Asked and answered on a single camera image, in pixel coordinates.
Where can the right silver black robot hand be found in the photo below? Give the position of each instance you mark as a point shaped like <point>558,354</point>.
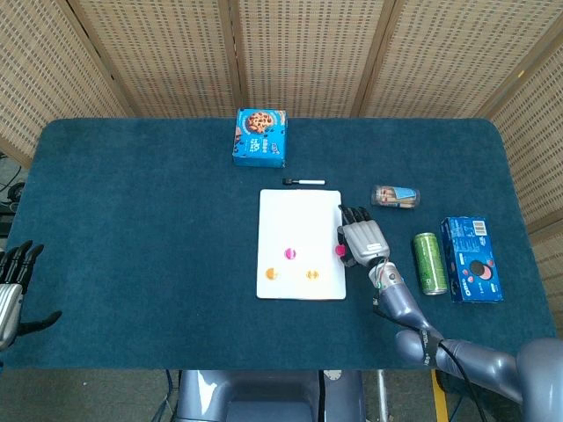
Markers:
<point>365,239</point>

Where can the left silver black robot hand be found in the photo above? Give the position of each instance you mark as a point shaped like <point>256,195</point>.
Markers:
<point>11,299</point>

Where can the pink round magnet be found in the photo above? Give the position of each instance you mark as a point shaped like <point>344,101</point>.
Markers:
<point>290,253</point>
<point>339,250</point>

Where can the yellow round magnet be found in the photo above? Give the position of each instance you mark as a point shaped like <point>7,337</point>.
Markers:
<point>272,274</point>
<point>313,274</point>

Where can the green can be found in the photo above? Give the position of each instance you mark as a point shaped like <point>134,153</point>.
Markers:
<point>429,264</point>

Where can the white magnetic whiteboard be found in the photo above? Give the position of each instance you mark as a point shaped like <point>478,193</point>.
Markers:
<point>299,220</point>

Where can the clear jar of sticks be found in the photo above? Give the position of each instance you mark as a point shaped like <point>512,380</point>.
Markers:
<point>396,197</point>

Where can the black white marker pen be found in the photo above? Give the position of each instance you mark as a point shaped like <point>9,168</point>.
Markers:
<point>308,181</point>

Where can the dark blue Oreo box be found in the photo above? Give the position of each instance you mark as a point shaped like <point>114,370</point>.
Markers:
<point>473,259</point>

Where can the teal table cloth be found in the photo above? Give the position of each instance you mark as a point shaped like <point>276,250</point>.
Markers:
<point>132,242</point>

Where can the blue chocolate chip cookie box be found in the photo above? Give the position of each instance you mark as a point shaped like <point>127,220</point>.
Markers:
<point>259,140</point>

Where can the woven wicker folding screen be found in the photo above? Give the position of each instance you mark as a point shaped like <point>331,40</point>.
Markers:
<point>308,57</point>

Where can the blue-grey robot torso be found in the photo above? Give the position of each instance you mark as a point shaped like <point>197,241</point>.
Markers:
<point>246,395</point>

